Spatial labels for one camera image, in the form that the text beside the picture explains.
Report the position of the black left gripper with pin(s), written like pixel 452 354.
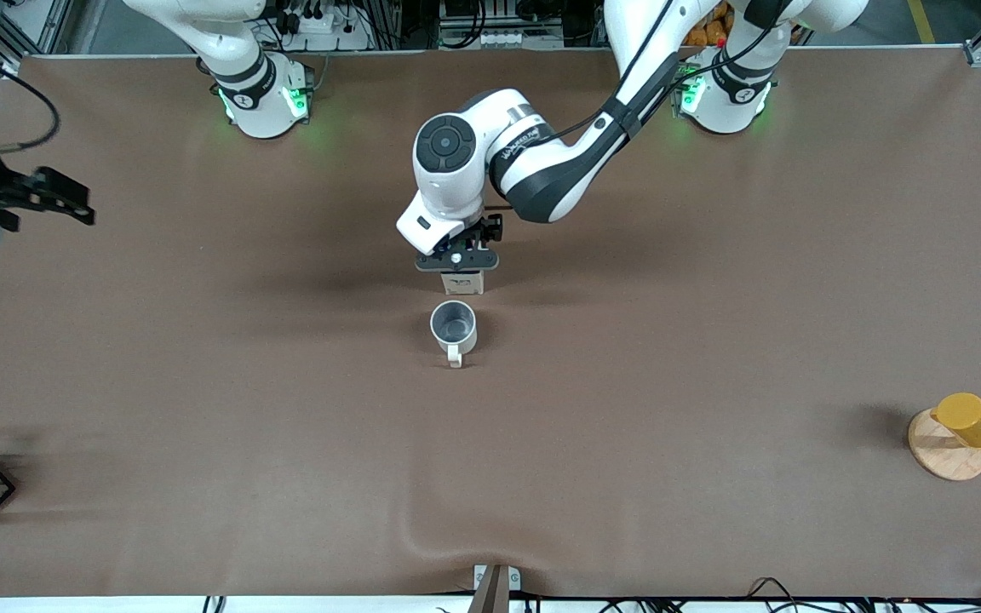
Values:
pixel 488 230

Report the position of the blue white milk carton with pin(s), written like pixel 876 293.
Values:
pixel 462 283

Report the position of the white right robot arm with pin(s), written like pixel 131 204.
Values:
pixel 256 94

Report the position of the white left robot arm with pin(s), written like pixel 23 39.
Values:
pixel 559 170

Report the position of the yellow plastic cup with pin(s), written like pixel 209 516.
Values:
pixel 972 419

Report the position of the grey white mug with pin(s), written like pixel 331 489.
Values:
pixel 454 328

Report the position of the white power strip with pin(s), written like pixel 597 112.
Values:
pixel 329 27
pixel 499 38

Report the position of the brown table cover sheet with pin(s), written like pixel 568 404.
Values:
pixel 201 383

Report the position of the orange fruits heap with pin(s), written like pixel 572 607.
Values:
pixel 708 30

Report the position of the round wooden stand base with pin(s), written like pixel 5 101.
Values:
pixel 946 455

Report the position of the metal clamp bracket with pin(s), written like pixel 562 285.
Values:
pixel 514 579

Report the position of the brown support post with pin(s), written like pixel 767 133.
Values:
pixel 490 598

